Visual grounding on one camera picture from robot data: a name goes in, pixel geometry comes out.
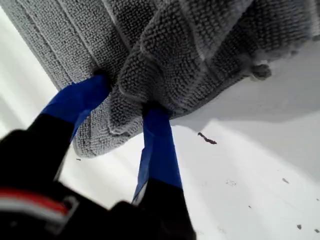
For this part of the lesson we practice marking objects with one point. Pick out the grey striped towel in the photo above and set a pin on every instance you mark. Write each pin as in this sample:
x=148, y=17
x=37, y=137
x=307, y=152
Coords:
x=175, y=50

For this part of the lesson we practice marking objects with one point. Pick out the small brown debris piece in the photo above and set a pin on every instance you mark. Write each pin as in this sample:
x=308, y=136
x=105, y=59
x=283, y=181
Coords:
x=207, y=139

